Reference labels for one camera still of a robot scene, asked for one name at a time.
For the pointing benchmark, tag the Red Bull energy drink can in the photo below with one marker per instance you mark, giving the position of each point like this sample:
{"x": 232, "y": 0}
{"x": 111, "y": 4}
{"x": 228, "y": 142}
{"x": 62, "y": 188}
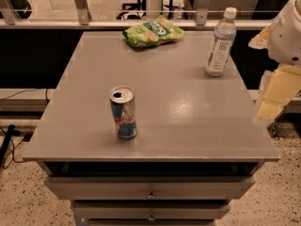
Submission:
{"x": 122, "y": 101}

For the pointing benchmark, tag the black office chair base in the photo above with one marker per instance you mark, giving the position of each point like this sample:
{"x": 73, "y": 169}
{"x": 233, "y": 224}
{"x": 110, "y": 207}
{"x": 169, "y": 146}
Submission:
{"x": 128, "y": 7}

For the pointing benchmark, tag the clear blue-label plastic bottle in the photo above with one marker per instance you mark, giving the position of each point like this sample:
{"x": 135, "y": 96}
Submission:
{"x": 224, "y": 35}

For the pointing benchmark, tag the metal railing frame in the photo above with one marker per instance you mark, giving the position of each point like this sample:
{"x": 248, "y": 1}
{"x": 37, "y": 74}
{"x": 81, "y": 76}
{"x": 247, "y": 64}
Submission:
{"x": 80, "y": 17}

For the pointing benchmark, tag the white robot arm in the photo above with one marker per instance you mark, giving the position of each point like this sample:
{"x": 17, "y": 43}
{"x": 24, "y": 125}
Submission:
{"x": 282, "y": 40}

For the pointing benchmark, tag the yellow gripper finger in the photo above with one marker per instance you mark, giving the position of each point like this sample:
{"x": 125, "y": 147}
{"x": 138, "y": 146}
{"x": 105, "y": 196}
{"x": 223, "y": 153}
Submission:
{"x": 261, "y": 40}
{"x": 276, "y": 90}

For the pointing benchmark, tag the grey drawer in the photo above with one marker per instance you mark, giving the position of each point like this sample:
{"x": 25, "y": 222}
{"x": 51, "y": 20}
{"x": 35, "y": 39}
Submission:
{"x": 149, "y": 210}
{"x": 149, "y": 188}

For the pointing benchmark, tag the green chip bag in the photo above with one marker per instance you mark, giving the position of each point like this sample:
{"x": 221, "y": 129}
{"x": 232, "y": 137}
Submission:
{"x": 154, "y": 33}

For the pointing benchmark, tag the lower grey drawer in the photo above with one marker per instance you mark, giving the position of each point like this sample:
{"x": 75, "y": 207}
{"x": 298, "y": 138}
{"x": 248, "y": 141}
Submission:
{"x": 149, "y": 210}

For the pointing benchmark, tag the upper grey drawer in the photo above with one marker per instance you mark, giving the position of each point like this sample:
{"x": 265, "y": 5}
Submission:
{"x": 149, "y": 188}

